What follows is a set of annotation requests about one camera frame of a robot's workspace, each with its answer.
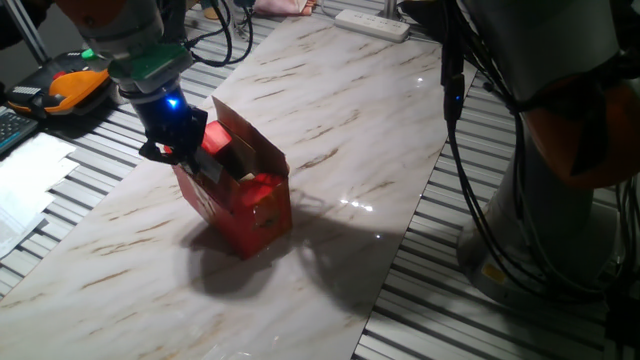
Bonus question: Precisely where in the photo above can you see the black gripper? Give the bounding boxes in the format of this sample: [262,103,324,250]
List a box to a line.
[130,89,209,176]

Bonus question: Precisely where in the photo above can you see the white power strip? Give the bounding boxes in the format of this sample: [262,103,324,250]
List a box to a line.
[333,8,411,44]

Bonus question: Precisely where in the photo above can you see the orange black teach pendant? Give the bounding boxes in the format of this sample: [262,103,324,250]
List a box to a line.
[4,49,117,120]

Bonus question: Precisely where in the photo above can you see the marble pattern board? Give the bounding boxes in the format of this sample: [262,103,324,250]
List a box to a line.
[0,14,479,360]

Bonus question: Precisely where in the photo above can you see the black keyboard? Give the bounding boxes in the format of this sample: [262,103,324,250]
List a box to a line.
[0,107,39,155]

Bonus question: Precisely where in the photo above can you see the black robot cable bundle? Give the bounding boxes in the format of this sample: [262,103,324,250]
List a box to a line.
[184,0,640,351]

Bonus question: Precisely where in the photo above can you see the white paper sheets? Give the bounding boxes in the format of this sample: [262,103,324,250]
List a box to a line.
[0,132,80,259]

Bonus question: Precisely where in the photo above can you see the red cardboard box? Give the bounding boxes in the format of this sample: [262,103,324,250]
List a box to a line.
[172,95,294,260]

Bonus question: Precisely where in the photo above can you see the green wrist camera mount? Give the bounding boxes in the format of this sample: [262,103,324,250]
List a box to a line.
[79,42,195,94]

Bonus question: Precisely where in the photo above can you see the pink cloth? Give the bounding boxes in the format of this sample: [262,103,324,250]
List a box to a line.
[252,0,317,17]

